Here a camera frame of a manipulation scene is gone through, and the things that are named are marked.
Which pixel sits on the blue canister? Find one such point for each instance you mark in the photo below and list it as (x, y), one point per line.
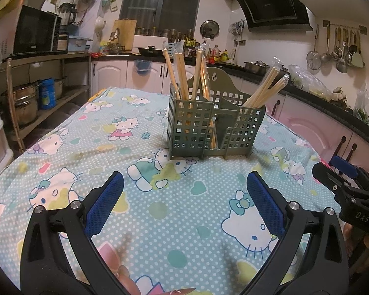
(46, 95)

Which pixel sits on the blue white knife block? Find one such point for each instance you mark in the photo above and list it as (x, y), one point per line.
(173, 46)

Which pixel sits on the black wok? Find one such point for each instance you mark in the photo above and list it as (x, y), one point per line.
(149, 52)

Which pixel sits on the white base cabinets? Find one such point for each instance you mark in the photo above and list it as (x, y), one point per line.
(110, 73)

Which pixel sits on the wooden cutting board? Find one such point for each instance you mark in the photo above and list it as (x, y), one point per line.
(126, 33)

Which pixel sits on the steel ladle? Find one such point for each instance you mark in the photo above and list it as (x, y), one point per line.
(325, 57)

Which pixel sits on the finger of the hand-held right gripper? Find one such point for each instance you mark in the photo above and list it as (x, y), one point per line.
(344, 166)
(329, 178)

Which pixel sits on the black microwave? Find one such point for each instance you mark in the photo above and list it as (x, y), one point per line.
(33, 30)

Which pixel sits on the black kitchen countertop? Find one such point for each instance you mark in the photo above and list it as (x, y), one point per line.
(326, 107)

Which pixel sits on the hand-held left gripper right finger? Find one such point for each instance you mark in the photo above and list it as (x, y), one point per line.
(266, 206)

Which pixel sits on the hanging pot lid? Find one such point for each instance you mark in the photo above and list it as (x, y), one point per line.
(209, 29)

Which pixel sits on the bunch of chopsticks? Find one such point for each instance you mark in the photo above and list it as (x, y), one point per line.
(181, 76)

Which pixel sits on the hanging kitchen knives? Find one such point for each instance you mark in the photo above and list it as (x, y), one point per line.
(236, 27)

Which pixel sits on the plastic bag of greens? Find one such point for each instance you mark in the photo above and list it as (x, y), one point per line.
(367, 110)

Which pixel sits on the clear plastic food bag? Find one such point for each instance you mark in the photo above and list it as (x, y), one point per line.
(307, 81)

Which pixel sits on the white hanging pot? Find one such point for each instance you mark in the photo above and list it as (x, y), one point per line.
(100, 24)

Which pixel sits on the red bag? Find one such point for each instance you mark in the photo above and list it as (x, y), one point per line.
(97, 55)

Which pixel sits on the ginger roots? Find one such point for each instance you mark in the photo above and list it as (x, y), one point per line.
(339, 96)

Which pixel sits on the mesh strainer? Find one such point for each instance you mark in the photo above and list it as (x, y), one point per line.
(313, 61)

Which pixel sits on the dark window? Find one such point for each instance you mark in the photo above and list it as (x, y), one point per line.
(172, 6)

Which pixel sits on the grey container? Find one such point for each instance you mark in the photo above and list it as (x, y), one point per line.
(30, 1)

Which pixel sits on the wooden shelf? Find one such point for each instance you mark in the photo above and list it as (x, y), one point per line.
(49, 57)

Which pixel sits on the steel skimmer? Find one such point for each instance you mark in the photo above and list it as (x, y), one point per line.
(341, 67)

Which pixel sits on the faucet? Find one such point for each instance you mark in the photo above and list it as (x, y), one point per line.
(113, 33)

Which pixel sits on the lidded steel pot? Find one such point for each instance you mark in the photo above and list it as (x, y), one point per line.
(256, 67)

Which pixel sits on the black range hood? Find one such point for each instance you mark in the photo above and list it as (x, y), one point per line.
(270, 6)

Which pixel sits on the person's right hand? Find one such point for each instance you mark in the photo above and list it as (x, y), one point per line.
(348, 239)

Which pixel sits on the row of metal jars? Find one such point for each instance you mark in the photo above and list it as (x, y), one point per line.
(147, 31)

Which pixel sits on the utensil wall rail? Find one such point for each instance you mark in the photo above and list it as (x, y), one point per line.
(326, 24)

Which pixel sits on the cartoon cat printed blanket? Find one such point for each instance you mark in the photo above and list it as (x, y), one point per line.
(172, 221)

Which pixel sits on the hanging green white utensils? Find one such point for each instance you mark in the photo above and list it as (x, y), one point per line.
(110, 3)

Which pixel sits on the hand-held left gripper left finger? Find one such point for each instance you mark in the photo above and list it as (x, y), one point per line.
(104, 206)

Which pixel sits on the blue plastic bag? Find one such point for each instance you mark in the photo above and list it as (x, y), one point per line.
(142, 67)

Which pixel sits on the small steel pot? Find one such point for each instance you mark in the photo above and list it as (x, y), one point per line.
(59, 87)

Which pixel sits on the row of condiment bottles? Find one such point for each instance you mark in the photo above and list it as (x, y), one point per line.
(216, 53)

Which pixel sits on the steel spoon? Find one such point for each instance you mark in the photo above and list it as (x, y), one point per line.
(335, 56)

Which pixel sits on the blue storage box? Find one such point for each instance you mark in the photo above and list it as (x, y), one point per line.
(80, 44)

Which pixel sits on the blender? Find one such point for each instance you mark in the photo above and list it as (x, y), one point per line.
(67, 13)

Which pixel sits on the grey plastic utensil holder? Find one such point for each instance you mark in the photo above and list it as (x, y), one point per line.
(224, 119)

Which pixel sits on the wall switch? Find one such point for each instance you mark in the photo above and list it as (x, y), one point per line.
(55, 0)

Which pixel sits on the green spatula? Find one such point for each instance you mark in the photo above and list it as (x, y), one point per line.
(358, 59)

